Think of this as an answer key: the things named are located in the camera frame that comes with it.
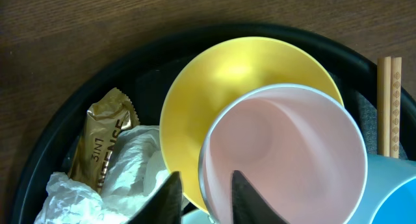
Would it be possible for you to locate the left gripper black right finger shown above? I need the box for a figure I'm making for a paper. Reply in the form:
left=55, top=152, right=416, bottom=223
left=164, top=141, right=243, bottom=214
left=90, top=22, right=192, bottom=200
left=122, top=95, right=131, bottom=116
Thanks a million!
left=231, top=170, right=288, bottom=224

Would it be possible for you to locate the grey plate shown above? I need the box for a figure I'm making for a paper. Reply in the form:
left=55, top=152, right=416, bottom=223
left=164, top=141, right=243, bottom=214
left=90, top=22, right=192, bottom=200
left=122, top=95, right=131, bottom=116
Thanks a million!
left=181, top=210, right=213, bottom=224

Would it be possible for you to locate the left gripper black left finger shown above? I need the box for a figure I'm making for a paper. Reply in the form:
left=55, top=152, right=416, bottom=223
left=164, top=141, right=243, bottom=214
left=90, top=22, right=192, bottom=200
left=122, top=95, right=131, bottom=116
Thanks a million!
left=127, top=171, right=182, bottom=224

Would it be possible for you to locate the round black tray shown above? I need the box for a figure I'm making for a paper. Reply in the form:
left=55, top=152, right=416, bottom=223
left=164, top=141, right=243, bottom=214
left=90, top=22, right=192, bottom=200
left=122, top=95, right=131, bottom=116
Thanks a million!
left=9, top=22, right=416, bottom=224

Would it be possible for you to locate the wooden chopstick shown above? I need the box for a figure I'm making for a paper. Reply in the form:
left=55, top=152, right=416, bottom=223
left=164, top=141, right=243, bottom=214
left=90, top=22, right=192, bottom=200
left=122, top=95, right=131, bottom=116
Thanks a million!
left=390, top=57, right=402, bottom=158
left=377, top=56, right=391, bottom=156

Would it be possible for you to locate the gold coffee sachet wrapper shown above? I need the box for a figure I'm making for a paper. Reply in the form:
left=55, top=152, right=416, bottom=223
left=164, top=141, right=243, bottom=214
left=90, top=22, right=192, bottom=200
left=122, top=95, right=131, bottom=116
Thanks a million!
left=68, top=88, right=140, bottom=193

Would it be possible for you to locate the pink plastic cup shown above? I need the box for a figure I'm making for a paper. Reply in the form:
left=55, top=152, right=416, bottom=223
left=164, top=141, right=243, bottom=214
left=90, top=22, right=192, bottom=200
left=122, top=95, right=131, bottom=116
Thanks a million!
left=198, top=84, right=368, bottom=223

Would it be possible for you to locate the crumpled white tissue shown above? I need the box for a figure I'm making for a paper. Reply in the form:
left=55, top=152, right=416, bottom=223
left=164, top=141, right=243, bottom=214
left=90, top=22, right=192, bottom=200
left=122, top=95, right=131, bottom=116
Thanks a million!
left=35, top=125, right=169, bottom=223

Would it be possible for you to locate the yellow plastic bowl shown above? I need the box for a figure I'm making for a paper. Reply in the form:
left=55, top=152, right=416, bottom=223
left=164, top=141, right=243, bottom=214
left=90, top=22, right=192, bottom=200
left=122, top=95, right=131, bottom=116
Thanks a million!
left=159, top=36, right=343, bottom=211

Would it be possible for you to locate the blue plastic cup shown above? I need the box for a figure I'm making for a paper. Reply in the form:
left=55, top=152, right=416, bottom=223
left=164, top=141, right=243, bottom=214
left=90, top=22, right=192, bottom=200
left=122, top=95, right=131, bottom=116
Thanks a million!
left=348, top=155, right=415, bottom=224

